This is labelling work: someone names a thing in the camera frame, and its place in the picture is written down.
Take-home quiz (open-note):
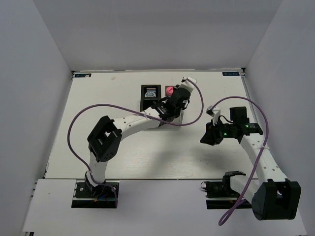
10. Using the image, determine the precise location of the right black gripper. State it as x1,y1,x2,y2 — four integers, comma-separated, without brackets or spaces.
200,118,235,146

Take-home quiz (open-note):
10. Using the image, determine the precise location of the pink patterned glue stick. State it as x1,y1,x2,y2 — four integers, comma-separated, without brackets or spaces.
165,87,174,97

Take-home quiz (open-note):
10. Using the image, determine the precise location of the blue patterned glue stick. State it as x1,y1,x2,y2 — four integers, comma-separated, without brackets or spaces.
144,89,157,98

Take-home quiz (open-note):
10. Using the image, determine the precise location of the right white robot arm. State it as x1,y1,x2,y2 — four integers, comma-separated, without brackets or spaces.
200,106,301,220

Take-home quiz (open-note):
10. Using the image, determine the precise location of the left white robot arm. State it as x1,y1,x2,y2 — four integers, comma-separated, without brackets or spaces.
85,87,192,197

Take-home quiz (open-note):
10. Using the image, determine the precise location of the white two-slot container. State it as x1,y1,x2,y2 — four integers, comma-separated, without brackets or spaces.
165,85,184,124

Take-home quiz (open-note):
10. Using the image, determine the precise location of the black two-slot container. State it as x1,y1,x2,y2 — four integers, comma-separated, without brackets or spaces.
140,85,161,112

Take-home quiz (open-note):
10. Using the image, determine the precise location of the right blue table label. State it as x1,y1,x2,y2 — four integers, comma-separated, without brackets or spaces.
222,72,240,76

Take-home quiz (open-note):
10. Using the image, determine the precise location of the blue table label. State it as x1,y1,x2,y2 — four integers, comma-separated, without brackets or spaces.
74,73,92,78
222,72,240,76

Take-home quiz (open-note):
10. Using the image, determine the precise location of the left blue table label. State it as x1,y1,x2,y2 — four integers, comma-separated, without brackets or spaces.
74,73,92,78

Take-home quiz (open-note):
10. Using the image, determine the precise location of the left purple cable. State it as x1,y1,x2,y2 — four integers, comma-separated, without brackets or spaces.
67,78,205,195

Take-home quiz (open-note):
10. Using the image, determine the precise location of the purple cable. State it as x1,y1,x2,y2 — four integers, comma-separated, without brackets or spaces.
67,78,205,195
210,96,269,226

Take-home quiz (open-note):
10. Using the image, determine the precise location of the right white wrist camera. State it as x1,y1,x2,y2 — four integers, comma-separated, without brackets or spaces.
206,106,221,126

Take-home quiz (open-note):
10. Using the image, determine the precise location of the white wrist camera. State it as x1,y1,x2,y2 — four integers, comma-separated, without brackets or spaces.
179,77,197,93
206,106,221,126

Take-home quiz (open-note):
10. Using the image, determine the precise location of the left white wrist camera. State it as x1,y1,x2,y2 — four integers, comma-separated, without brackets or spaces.
179,77,197,93

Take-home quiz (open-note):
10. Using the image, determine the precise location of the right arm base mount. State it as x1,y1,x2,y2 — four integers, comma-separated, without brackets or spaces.
200,171,246,210

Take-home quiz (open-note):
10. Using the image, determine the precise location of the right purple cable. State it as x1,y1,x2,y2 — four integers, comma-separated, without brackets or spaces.
210,96,269,226

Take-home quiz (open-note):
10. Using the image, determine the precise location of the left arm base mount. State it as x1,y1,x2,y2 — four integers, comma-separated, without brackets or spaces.
71,181,118,209

